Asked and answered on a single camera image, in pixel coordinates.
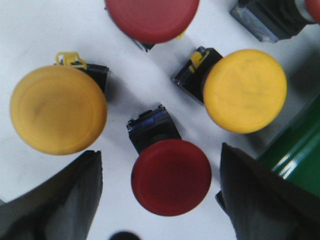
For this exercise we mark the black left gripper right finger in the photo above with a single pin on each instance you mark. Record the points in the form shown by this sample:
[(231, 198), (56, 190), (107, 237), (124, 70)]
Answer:
[(262, 205)]

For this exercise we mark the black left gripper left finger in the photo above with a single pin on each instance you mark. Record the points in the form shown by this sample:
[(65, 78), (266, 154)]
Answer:
[(61, 208)]

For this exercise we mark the red mushroom push button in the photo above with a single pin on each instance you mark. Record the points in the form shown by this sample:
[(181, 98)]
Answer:
[(171, 176), (152, 21)]

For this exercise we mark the yellow mushroom push button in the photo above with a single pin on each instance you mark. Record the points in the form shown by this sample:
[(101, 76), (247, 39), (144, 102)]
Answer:
[(61, 109), (242, 92)]

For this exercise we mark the green conveyor belt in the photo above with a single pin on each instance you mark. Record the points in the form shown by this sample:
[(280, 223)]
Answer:
[(294, 154)]

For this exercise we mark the black round object bottom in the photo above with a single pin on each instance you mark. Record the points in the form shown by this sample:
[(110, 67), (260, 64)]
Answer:
[(124, 235)]

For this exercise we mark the red push button lying sideways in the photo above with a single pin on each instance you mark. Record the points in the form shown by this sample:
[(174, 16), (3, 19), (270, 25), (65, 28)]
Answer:
[(275, 20)]

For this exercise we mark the red mushroom push button top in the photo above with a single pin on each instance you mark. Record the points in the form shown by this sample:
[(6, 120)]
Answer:
[(152, 21)]

